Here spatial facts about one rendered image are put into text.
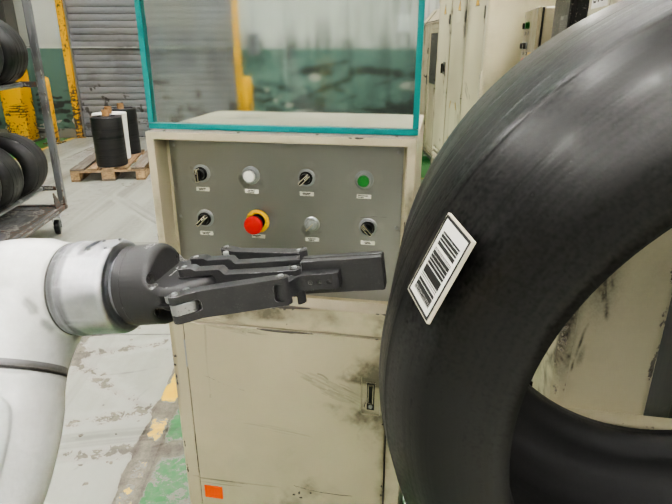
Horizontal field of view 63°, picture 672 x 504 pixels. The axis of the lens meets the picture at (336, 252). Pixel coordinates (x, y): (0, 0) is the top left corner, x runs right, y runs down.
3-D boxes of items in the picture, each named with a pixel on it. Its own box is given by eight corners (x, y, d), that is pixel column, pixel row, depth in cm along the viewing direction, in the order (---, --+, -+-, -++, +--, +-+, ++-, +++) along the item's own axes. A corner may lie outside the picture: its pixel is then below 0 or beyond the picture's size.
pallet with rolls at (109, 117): (97, 161, 725) (88, 102, 698) (160, 159, 737) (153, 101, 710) (71, 182, 613) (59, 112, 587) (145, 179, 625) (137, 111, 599)
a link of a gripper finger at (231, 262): (196, 299, 51) (201, 292, 52) (312, 291, 49) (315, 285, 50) (186, 260, 50) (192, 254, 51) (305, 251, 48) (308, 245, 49)
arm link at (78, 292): (94, 229, 55) (147, 224, 54) (118, 310, 58) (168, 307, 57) (31, 261, 47) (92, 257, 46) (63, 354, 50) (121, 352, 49)
